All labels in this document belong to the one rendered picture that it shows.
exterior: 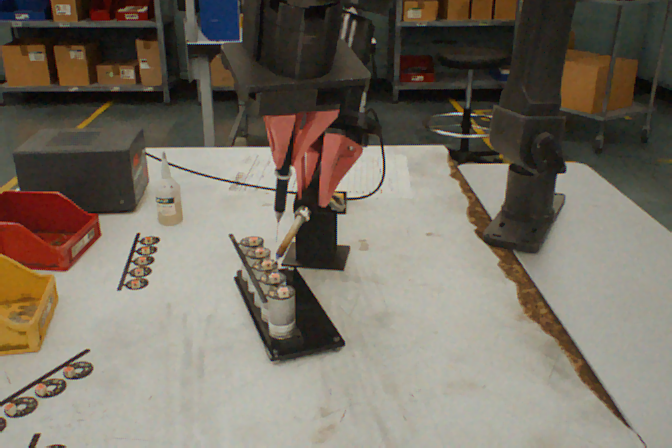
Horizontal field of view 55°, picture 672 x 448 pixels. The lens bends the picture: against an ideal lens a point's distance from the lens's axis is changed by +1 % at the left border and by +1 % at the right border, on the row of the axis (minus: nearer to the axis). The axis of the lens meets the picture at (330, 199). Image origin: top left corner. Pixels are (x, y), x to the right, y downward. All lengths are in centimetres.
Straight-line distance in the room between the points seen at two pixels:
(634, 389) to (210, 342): 38
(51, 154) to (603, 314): 70
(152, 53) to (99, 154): 392
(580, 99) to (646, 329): 330
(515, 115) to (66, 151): 58
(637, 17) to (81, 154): 511
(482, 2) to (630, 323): 423
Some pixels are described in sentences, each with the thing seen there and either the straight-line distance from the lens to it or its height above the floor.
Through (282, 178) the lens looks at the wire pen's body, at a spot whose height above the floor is 92.
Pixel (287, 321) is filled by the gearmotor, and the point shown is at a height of 79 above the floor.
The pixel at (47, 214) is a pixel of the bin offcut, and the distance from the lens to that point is 91.
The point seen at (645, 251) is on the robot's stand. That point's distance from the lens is 89.
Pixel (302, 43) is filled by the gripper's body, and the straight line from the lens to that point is 47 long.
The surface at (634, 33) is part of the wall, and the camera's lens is 572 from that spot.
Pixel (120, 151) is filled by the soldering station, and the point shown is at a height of 84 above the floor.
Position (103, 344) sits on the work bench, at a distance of 67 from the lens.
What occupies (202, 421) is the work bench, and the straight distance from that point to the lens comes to 56.
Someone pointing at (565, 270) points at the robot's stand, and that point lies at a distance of 80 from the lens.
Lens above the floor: 111
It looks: 22 degrees down
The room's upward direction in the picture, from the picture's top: straight up
